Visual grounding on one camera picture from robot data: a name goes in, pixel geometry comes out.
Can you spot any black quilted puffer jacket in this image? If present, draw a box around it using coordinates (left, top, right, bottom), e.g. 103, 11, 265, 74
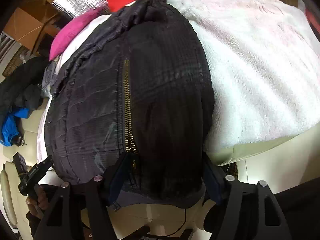
44, 0, 214, 209

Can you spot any person's left hand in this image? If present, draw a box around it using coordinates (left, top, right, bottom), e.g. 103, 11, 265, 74
25, 184, 49, 219

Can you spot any blue jacket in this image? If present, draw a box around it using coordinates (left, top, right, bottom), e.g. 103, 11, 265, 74
1, 107, 31, 147

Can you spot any black coat pile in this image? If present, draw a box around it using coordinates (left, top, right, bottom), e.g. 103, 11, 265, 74
0, 56, 49, 125

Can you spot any grey folded garment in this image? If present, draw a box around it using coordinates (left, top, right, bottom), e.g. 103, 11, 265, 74
41, 61, 57, 98

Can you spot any magenta pillow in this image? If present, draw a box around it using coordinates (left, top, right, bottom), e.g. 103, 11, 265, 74
49, 7, 103, 61

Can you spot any brown wooden column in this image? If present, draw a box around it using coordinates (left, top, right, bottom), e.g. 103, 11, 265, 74
3, 0, 61, 54

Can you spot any white pink bed blanket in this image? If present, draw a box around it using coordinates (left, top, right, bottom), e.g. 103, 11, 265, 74
36, 0, 320, 163

